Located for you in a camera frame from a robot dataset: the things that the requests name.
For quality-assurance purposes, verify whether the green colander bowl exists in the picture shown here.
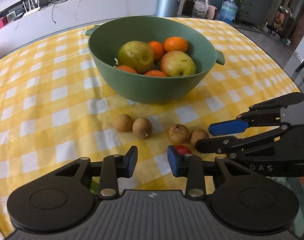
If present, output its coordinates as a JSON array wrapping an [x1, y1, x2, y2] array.
[[86, 16, 225, 104]]

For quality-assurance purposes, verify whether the small white clock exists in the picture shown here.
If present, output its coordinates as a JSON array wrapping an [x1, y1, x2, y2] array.
[[6, 11, 16, 22]]

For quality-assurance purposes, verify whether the brown longan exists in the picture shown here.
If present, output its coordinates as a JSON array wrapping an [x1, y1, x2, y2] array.
[[132, 118, 153, 140], [113, 114, 133, 132], [189, 128, 209, 146], [169, 124, 190, 145]]

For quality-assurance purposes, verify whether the red cherry tomato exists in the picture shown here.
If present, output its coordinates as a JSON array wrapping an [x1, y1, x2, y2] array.
[[175, 145, 192, 155]]

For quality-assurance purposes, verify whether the pink stool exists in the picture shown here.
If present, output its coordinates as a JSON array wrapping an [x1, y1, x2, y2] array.
[[206, 5, 218, 20]]

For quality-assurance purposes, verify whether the yellow-green pear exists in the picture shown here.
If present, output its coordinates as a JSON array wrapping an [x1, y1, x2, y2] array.
[[117, 41, 154, 74]]

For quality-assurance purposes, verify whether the grey drawer cabinet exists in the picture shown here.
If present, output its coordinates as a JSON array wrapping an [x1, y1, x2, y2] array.
[[238, 0, 272, 27]]

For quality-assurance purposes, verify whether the white plastic bag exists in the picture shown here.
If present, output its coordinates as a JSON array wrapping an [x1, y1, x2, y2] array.
[[192, 0, 209, 18]]

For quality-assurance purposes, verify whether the red-yellow apple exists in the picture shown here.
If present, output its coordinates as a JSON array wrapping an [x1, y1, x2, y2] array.
[[160, 50, 196, 77]]

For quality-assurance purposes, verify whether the yellow checkered tablecloth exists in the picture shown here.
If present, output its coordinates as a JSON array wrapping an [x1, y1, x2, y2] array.
[[0, 18, 298, 239]]

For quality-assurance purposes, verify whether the blue water jug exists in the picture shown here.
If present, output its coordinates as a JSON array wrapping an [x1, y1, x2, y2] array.
[[218, 0, 238, 24]]

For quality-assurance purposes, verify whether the white wifi router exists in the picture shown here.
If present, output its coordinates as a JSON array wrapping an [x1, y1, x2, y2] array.
[[23, 0, 41, 17]]

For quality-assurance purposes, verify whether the orange mandarin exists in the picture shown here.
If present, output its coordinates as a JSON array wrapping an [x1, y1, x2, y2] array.
[[163, 36, 188, 53], [116, 65, 137, 74], [144, 70, 167, 77], [149, 41, 166, 62]]

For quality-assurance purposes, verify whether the grey metal trash can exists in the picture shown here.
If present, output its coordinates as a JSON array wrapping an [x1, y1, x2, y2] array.
[[155, 0, 181, 17]]

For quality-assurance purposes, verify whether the white marble tv bench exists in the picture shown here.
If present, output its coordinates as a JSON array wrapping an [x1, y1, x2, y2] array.
[[0, 0, 158, 59]]

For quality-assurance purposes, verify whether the green cucumber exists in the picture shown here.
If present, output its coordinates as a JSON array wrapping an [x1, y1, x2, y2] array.
[[90, 180, 99, 194]]

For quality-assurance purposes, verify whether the brown longan left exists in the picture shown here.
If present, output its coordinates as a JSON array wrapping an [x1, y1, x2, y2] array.
[[113, 114, 133, 132]]

